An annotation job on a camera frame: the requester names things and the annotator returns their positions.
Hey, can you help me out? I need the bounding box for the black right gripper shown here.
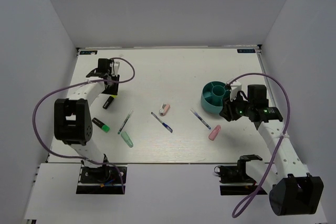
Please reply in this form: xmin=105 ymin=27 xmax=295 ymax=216
xmin=219 ymin=91 xmax=253 ymax=122

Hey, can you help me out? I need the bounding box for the black yellow highlighter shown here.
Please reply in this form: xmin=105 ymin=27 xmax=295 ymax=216
xmin=102 ymin=96 xmax=114 ymax=110

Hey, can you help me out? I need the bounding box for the black green highlighter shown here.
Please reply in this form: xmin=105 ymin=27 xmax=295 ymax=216
xmin=92 ymin=118 xmax=110 ymax=133

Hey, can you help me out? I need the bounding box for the pink white small stapler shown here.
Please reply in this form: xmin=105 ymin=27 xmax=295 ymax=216
xmin=159 ymin=103 xmax=170 ymax=116

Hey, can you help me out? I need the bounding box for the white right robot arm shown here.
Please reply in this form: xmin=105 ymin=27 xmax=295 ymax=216
xmin=220 ymin=81 xmax=324 ymax=216

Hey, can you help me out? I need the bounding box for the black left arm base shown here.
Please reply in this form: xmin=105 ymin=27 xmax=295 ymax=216
xmin=76 ymin=166 xmax=123 ymax=195

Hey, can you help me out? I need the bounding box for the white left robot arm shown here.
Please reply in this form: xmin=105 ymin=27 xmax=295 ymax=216
xmin=54 ymin=59 xmax=120 ymax=182

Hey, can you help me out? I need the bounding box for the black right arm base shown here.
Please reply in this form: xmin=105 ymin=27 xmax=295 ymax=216
xmin=214 ymin=165 xmax=258 ymax=196

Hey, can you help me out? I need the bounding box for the teal round divided organizer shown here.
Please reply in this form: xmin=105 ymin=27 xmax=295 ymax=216
xmin=201 ymin=81 xmax=230 ymax=115

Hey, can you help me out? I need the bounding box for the pink correction pen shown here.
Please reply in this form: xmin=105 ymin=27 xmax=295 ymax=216
xmin=208 ymin=125 xmax=221 ymax=141

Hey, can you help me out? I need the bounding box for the blue clear gel pen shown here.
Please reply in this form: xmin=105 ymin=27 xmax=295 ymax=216
xmin=190 ymin=109 xmax=212 ymax=130

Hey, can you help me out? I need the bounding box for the green clear gel pen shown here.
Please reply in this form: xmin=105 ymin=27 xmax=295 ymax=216
xmin=118 ymin=110 xmax=133 ymax=135

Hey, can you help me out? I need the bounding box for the left corner label sticker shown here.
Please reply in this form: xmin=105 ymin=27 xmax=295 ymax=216
xmin=79 ymin=50 xmax=98 ymax=55

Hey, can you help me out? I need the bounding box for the corner label sticker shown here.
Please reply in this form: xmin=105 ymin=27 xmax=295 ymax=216
xmin=237 ymin=49 xmax=256 ymax=54
xmin=79 ymin=50 xmax=98 ymax=55

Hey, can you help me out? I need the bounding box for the mint green correction pen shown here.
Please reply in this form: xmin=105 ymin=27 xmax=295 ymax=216
xmin=120 ymin=131 xmax=133 ymax=148

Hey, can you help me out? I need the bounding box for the right corner label sticker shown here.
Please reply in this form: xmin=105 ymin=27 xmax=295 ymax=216
xmin=237 ymin=49 xmax=256 ymax=54

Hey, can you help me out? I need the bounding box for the blue clear ballpoint pen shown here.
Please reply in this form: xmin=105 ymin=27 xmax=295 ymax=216
xmin=151 ymin=112 xmax=173 ymax=133

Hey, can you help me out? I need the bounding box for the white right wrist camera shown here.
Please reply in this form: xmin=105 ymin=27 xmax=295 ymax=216
xmin=226 ymin=80 xmax=242 ymax=101

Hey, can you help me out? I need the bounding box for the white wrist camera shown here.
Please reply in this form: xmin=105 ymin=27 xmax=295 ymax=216
xmin=226 ymin=80 xmax=242 ymax=101
xmin=110 ymin=60 xmax=120 ymax=76

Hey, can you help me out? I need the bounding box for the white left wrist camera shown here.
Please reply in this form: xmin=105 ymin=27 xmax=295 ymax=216
xmin=110 ymin=60 xmax=120 ymax=76

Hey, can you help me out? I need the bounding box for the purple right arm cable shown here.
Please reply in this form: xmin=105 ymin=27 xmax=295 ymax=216
xmin=224 ymin=72 xmax=291 ymax=219

